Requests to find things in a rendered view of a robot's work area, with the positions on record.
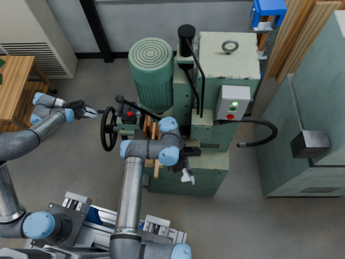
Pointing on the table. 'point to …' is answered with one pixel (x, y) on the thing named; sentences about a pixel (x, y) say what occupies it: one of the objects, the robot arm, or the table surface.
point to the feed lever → (185, 132)
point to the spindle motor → (153, 73)
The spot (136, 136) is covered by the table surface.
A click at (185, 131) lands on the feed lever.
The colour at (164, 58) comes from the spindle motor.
